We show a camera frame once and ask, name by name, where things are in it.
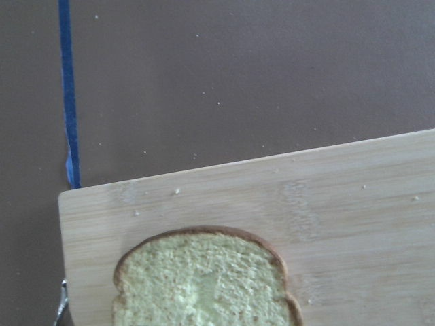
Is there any bread slice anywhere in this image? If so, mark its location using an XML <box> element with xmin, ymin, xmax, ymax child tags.
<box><xmin>112</xmin><ymin>226</ymin><xmax>303</xmax><ymax>325</ymax></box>

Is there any wooden cutting board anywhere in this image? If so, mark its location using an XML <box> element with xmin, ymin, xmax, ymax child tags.
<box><xmin>58</xmin><ymin>130</ymin><xmax>434</xmax><ymax>325</ymax></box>

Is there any metal cutting board handle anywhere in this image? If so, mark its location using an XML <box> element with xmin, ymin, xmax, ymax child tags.
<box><xmin>52</xmin><ymin>279</ymin><xmax>69</xmax><ymax>326</ymax></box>

